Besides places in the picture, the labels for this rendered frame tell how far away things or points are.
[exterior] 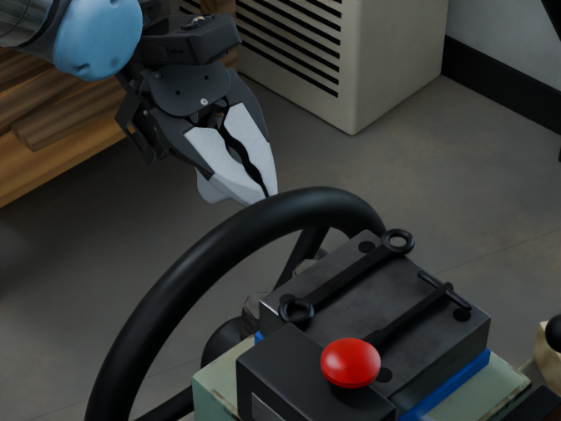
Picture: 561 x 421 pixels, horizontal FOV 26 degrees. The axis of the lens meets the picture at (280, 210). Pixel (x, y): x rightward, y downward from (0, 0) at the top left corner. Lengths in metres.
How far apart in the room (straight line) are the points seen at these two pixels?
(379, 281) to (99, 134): 1.46
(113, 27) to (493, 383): 0.39
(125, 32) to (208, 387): 0.32
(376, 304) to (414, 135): 1.72
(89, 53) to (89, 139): 1.22
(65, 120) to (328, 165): 0.51
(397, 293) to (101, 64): 0.32
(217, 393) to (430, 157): 1.68
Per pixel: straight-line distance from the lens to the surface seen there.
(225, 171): 0.97
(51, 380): 1.96
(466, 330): 0.66
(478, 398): 0.69
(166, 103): 0.98
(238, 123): 1.00
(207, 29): 0.93
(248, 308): 0.70
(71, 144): 2.09
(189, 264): 0.77
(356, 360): 0.61
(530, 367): 0.78
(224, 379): 0.69
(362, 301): 0.67
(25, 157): 2.08
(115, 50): 0.90
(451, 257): 2.14
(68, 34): 0.88
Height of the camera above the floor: 1.49
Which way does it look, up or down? 43 degrees down
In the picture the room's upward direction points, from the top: straight up
